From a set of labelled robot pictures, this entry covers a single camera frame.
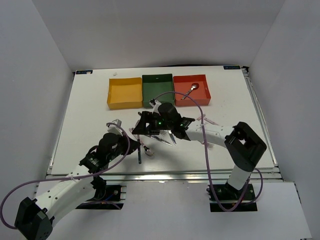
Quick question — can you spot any green paper box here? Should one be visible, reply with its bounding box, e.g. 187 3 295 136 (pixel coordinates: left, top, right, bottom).
142 73 174 108

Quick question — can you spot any black patterned handle knife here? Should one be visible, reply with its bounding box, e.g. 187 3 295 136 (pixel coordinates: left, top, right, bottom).
148 135 172 146

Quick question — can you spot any blue corner label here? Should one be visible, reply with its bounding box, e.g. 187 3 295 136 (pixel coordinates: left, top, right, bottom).
223 65 241 70
75 69 93 75

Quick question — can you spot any red paper box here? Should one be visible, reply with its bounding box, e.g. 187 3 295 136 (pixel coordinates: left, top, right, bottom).
173 74 211 106

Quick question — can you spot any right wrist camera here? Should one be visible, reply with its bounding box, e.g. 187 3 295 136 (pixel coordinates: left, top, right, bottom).
149 99 162 114

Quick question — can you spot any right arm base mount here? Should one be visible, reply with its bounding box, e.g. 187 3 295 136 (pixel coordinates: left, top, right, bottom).
206 183 258 213

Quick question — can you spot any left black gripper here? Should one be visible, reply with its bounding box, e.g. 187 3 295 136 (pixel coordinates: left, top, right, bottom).
107 131 141 162

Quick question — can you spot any right blue corner label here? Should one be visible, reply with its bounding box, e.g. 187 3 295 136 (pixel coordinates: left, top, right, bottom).
223 65 241 70

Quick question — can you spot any pink handled knife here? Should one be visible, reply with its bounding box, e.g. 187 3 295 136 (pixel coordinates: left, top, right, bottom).
204 117 219 126

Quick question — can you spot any black handled spoon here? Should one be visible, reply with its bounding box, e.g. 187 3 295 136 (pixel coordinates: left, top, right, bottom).
181 82 200 100

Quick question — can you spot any left blue corner label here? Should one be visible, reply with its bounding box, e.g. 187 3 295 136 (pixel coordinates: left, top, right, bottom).
75 69 93 75

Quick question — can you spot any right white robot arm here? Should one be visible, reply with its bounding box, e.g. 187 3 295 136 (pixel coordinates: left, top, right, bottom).
132 103 267 200

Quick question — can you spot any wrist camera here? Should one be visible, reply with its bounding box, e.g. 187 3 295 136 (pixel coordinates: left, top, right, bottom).
149 99 162 114
106 119 123 136

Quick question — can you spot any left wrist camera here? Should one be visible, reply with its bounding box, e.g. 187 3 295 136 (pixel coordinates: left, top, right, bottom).
106 119 123 136

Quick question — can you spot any teal handled knife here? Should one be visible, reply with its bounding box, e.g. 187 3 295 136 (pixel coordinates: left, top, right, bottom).
168 130 177 146

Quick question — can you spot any black patterned handle fork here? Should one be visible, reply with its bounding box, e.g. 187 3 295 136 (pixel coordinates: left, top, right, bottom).
138 112 167 136

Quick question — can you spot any teal handled spoon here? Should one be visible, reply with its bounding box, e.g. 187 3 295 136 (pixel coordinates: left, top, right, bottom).
137 145 142 165

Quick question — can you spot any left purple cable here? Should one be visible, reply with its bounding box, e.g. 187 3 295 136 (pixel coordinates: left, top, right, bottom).
0 122 131 230

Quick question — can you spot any yellow paper box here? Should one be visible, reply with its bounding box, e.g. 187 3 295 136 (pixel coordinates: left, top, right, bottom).
107 77 143 110

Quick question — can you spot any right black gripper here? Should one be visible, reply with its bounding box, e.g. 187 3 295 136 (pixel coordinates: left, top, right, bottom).
132 111 173 136

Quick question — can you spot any teal handled fork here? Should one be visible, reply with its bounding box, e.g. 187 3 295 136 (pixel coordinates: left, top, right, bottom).
207 142 214 149

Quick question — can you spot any pink handled spoon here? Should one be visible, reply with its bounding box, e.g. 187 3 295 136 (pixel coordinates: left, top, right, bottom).
129 128 155 157

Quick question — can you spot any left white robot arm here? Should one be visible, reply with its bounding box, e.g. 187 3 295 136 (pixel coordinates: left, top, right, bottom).
14 133 140 240

